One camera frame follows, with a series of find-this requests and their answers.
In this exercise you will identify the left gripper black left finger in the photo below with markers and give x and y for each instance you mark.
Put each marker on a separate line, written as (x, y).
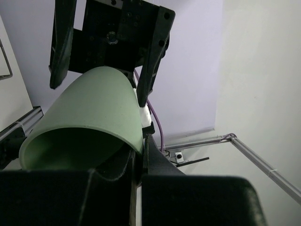
(94, 197)

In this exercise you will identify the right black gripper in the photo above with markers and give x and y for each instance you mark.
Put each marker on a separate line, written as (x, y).
(123, 34)

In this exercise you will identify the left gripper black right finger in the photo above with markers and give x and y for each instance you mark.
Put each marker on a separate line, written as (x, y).
(171, 198)

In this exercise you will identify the pale green cup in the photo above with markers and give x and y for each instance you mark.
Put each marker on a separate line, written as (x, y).
(91, 120)

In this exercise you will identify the grey wire dish rack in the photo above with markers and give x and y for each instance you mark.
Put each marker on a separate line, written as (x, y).
(9, 74)

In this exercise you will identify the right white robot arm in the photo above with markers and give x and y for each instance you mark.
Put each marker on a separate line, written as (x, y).
(144, 117)

